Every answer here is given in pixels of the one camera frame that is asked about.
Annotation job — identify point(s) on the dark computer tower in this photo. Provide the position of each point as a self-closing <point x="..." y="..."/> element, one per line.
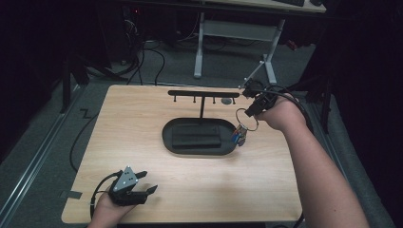
<point x="123" y="34"/>

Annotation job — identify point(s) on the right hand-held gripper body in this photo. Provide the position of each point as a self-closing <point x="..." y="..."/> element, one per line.
<point x="257" y="90"/>

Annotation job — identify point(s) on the person's right hand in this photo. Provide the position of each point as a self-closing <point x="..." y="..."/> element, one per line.
<point x="280" y="114"/>

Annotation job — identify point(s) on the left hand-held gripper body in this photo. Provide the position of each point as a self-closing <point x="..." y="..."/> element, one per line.
<point x="125" y="185"/>

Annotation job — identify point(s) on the white-legged desk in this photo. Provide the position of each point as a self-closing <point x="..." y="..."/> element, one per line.
<point x="236" y="30"/>

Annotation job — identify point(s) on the black key stand with tray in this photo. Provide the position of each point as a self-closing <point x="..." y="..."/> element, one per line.
<point x="199" y="120"/>

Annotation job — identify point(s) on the black metal stand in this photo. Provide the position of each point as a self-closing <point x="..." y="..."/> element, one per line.
<point x="67" y="85"/>
<point x="324" y="101"/>

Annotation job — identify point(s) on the key bunch with coloured tags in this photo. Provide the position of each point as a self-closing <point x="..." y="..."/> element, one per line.
<point x="242" y="128"/>

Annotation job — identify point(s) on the black keyboard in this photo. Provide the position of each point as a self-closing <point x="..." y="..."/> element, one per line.
<point x="290" y="2"/>

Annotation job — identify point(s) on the black computer mouse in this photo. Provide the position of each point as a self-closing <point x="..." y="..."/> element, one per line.
<point x="316" y="2"/>

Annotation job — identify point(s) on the person's left hand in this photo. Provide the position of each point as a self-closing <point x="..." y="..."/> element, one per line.
<point x="106" y="213"/>

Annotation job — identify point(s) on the grey round table grommet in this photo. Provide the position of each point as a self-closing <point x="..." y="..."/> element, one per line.
<point x="226" y="101"/>

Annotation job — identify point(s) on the grey tape strip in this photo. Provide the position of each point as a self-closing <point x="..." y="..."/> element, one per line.
<point x="72" y="194"/>

